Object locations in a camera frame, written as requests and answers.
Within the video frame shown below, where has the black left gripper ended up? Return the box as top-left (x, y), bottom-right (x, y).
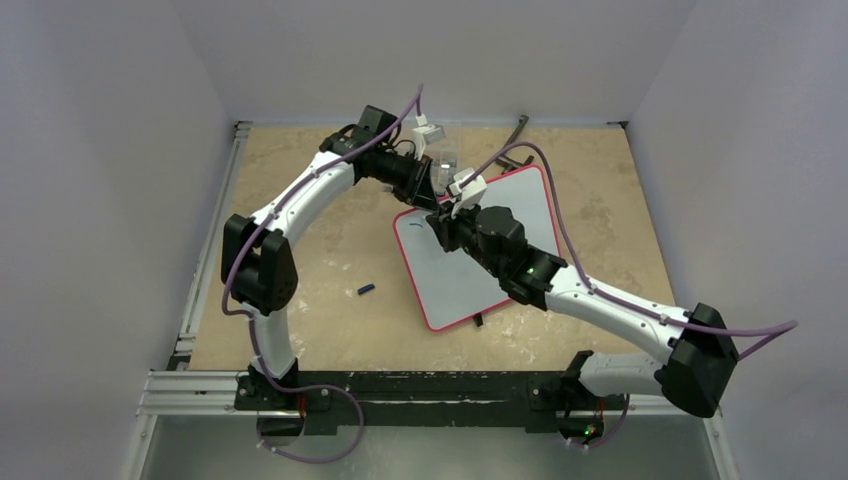
top-left (374, 149), bottom-right (440, 211)

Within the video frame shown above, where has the pink framed whiteboard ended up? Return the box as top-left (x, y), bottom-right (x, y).
top-left (393, 165), bottom-right (562, 331)

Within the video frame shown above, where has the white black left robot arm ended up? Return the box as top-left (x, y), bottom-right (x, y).
top-left (221, 105), bottom-right (446, 409)

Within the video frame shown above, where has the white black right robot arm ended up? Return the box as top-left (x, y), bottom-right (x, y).
top-left (426, 206), bottom-right (740, 418)

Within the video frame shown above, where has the clear plastic screw box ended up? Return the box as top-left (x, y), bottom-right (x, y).
top-left (424, 121), bottom-right (462, 197)

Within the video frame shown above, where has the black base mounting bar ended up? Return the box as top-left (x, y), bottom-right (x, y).
top-left (234, 369), bottom-right (625, 436)

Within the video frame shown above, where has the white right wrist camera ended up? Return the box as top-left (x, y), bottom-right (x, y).
top-left (447, 168), bottom-right (487, 218)

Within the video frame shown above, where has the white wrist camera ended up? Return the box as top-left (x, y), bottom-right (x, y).
top-left (411, 115), bottom-right (446, 160)
top-left (447, 168), bottom-right (487, 218)

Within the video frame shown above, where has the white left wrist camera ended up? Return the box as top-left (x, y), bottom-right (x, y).
top-left (411, 115), bottom-right (446, 160)

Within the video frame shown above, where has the black metal bracket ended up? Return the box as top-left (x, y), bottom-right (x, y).
top-left (495, 114), bottom-right (535, 174)

